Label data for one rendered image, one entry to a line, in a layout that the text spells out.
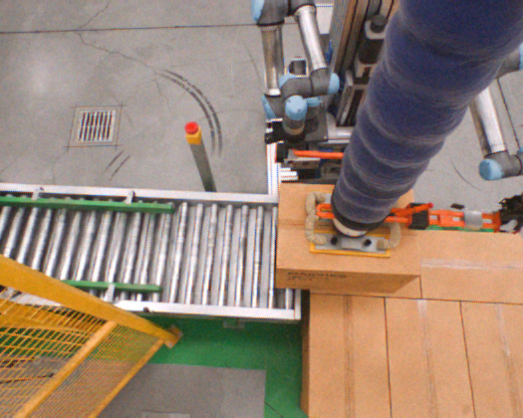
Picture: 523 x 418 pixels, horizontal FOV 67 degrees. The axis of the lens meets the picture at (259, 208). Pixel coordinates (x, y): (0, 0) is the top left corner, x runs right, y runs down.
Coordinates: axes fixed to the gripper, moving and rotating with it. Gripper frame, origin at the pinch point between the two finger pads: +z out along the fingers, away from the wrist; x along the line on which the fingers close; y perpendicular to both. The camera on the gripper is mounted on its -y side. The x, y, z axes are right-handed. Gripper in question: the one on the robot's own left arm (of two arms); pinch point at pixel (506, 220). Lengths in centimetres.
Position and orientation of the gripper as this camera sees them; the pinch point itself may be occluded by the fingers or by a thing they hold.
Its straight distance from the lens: 187.0
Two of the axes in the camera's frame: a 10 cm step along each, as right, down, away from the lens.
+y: -10.0, -0.5, 0.6
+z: 0.3, 4.0, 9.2
